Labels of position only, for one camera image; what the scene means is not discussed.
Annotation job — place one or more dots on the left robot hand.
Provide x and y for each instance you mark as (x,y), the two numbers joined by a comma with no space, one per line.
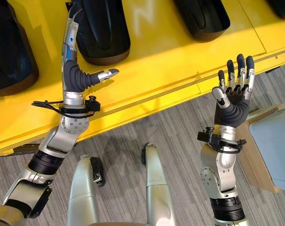
(73,75)

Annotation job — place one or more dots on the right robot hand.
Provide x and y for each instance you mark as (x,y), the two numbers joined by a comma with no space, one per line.
(234,106)

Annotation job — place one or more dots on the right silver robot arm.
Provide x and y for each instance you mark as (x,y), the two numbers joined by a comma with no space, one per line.
(221,169)

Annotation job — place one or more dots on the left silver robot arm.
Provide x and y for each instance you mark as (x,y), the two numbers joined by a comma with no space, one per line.
(46,150)

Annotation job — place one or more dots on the yellow shelf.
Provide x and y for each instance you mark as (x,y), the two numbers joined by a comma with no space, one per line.
(156,77)

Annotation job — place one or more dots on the black sole-shaped part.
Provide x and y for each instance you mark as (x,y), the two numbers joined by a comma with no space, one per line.
(10,54)
(282,8)
(203,18)
(105,30)

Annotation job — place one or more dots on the left dark robot foot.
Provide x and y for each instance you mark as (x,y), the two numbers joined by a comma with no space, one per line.
(97,170)

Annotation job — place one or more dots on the dark robot foot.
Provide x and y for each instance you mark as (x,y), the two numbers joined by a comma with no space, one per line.
(97,170)
(143,155)

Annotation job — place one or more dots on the right dark robot foot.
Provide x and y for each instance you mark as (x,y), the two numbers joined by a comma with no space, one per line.
(143,155)

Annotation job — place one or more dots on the left silver robot leg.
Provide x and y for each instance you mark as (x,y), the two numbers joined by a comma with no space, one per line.
(82,195)

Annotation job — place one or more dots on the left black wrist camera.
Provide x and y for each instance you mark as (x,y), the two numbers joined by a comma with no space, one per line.
(92,105)

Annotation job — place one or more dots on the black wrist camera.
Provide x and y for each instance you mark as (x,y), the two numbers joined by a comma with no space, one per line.
(92,105)
(207,136)

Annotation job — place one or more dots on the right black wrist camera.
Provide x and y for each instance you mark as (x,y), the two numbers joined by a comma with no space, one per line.
(207,136)

